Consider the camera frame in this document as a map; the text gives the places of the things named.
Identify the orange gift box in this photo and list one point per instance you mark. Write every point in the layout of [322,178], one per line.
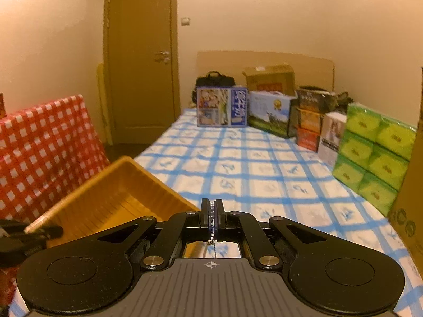
[309,120]

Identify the green tissue pack bundle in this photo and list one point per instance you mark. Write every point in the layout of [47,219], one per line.
[374,155]

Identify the cow picture milk box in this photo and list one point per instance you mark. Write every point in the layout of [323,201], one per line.
[273,112]

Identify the white portrait box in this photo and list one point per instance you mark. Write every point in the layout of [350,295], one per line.
[330,137]

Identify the red gift box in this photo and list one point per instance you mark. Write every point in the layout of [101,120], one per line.
[307,139]

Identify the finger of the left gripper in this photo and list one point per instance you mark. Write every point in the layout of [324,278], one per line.
[47,232]

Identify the large cardboard box right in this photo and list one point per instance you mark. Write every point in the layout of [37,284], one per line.
[406,215]

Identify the brown wooden door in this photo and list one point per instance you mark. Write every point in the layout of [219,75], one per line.
[141,68]

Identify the red white checked cloth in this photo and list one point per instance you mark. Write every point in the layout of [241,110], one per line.
[47,152]

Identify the brown cardboard box rear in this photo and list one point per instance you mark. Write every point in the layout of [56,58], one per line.
[278,78]

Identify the black bag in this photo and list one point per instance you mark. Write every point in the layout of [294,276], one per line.
[212,79]

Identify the dark top gift box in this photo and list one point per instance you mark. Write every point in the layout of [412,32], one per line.
[315,99]

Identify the blue milk carton box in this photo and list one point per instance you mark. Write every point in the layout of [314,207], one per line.
[222,106]

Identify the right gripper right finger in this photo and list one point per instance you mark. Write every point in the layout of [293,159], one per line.
[220,218]

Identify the gold plastic tray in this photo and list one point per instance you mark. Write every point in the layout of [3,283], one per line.
[122,192]

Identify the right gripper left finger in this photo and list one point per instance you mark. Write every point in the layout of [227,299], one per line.
[205,216]

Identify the wall light switch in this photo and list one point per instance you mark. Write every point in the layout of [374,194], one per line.
[185,22]

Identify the blue white checked bedsheet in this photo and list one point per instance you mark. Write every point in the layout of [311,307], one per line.
[259,173]

